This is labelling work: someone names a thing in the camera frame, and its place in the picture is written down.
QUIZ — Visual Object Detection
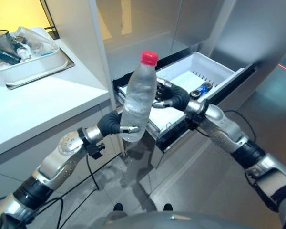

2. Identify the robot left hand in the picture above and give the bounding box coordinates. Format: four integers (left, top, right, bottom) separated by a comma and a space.
97, 111, 141, 137

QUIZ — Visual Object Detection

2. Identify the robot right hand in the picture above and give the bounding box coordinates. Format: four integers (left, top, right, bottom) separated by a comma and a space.
152, 81, 190, 111

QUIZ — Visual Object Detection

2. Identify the clear water bottle red cap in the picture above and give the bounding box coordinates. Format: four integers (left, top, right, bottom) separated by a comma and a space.
120, 50, 159, 143

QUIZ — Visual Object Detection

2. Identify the white refrigerator drawer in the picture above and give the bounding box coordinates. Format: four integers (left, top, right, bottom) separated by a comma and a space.
113, 51, 255, 153

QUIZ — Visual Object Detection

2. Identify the silver refrigerator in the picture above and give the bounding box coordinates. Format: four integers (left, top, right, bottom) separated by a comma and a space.
89, 0, 286, 167

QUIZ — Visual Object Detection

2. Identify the white paper sheet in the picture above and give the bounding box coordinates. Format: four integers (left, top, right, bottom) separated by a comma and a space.
173, 71, 205, 90

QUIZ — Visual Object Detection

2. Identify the small blue drink bottle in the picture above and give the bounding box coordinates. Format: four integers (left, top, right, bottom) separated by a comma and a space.
190, 82, 213, 99

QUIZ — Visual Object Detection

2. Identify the white plastic bin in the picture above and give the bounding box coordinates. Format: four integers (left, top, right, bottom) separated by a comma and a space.
0, 26, 61, 85

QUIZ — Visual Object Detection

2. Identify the white counter cabinet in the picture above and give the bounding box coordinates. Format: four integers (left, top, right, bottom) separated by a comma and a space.
0, 104, 125, 189

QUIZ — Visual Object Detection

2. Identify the clear plastic bag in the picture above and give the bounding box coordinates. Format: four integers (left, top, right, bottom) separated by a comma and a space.
13, 25, 55, 60

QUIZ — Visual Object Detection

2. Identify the robot grey torso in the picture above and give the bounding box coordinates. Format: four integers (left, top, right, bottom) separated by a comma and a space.
102, 211, 284, 229

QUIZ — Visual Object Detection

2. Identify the black bottle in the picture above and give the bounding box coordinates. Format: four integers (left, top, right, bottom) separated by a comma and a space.
0, 44, 21, 64

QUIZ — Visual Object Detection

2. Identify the clear drinking glass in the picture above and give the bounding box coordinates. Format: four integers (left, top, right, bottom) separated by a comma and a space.
0, 30, 14, 52

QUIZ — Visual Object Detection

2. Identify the black cable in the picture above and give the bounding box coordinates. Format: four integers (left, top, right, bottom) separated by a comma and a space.
0, 154, 101, 229
223, 109, 257, 144

